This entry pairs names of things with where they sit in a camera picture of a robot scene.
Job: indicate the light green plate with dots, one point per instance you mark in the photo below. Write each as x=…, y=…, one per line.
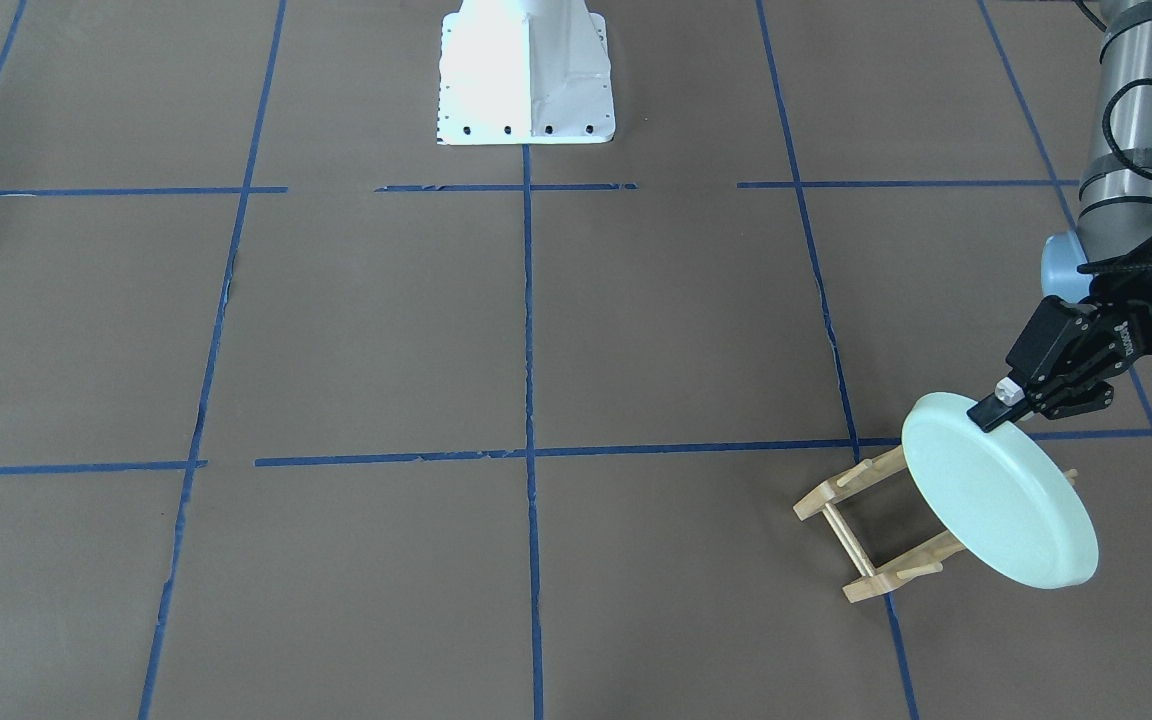
x=999, y=494

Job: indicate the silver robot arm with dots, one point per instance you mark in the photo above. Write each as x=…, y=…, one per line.
x=1115, y=192

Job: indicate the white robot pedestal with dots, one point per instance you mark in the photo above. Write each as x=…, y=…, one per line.
x=524, y=73

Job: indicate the wooden plate rack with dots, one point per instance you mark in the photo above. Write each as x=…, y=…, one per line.
x=883, y=525

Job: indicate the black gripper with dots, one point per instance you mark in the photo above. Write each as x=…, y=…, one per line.
x=1148, y=327

